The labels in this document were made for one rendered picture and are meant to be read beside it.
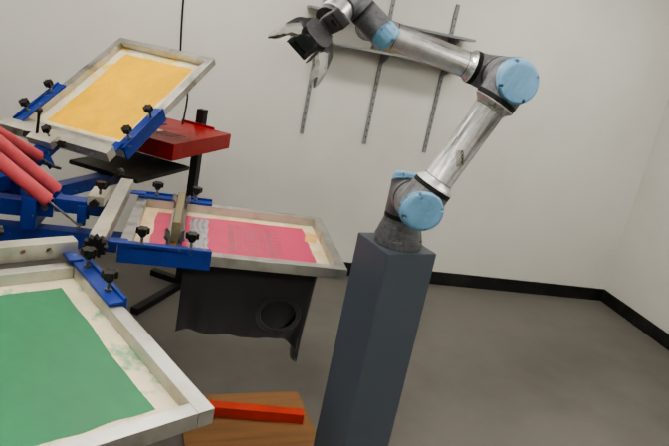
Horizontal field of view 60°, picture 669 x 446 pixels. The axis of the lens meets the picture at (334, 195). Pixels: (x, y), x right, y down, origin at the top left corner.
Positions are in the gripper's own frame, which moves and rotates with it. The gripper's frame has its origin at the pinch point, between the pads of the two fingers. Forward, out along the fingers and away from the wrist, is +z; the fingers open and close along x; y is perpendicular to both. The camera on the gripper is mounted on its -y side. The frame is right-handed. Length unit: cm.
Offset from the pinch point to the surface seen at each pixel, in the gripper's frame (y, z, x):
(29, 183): 114, 28, 25
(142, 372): 37, 65, -26
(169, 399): 27, 67, -32
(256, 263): 77, 9, -46
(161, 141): 180, -49, 0
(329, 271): 69, -4, -67
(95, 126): 165, -24, 26
